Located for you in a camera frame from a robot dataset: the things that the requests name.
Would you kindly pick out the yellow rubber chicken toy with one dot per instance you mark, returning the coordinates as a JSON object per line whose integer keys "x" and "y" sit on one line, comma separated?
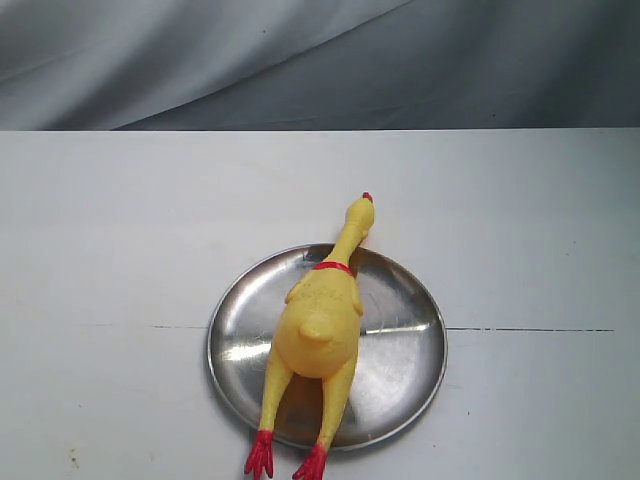
{"x": 317, "y": 337}

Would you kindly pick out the grey fabric backdrop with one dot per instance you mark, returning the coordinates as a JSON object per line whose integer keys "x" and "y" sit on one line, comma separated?
{"x": 318, "y": 65}

